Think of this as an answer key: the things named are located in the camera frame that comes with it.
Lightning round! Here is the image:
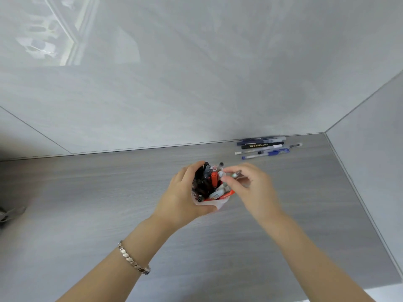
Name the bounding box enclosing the dark blue pen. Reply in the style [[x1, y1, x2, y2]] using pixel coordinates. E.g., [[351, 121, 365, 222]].
[[237, 137, 287, 146]]

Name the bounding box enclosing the bunch of assorted pens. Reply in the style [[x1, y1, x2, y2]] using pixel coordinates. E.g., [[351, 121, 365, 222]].
[[193, 161, 235, 202]]

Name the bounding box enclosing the black pen with gold print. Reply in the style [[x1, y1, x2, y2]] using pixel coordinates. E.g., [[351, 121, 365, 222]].
[[241, 142, 284, 150]]

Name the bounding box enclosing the person's right hand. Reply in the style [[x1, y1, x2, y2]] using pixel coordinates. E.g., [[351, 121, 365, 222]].
[[221, 163, 284, 224]]

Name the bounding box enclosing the grey metal object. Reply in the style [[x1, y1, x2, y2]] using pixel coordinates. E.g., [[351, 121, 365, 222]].
[[0, 206, 27, 224]]

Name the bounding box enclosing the silver link bracelet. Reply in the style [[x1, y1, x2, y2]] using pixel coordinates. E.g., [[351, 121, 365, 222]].
[[117, 240, 151, 276]]

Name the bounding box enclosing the person's left forearm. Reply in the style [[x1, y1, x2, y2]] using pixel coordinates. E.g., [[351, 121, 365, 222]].
[[56, 214, 177, 302]]

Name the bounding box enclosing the translucent white pen cup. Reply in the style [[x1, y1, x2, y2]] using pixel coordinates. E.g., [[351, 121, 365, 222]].
[[191, 182, 236, 212]]

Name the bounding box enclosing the grey clear gel pen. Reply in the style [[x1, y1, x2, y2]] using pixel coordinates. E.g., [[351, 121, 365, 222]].
[[232, 170, 251, 188]]

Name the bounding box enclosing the clear pen with white grip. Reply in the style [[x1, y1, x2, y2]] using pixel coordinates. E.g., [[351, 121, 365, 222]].
[[235, 144, 283, 156]]

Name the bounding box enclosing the clear pen with blue grip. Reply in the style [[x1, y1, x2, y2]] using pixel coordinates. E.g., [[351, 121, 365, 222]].
[[241, 148, 290, 160]]

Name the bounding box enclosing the person's left hand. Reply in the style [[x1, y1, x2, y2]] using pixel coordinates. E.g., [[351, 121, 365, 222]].
[[153, 161, 221, 232]]

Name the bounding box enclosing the person's right forearm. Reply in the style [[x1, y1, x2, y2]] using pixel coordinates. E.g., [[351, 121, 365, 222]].
[[259, 211, 376, 302]]

